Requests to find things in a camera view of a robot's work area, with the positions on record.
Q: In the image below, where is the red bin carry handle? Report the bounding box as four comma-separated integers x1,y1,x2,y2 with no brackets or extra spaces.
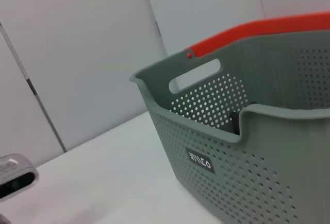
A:
186,12,330,59

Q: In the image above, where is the grey-green perforated storage bin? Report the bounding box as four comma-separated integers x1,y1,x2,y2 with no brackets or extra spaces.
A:
129,30,330,224

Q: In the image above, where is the silver vented wrist camera box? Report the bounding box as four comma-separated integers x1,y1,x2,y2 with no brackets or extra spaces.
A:
0,153,40,199

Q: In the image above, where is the glass teacup black base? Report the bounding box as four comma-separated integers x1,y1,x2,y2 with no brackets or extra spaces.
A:
228,110,244,135

